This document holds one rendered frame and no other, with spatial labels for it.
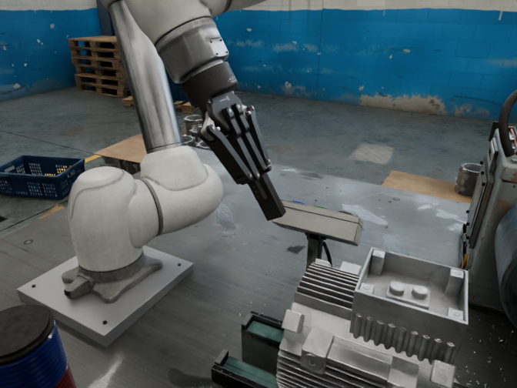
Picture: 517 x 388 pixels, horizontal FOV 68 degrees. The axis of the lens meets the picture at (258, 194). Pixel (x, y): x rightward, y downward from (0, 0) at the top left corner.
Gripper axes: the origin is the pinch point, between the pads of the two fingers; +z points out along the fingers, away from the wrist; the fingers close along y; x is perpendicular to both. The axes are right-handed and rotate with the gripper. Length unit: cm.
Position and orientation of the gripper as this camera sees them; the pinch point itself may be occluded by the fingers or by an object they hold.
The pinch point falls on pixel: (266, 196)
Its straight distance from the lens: 58.1
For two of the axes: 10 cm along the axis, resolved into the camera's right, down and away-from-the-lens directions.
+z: 4.5, 8.7, 2.0
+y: 4.5, -4.1, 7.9
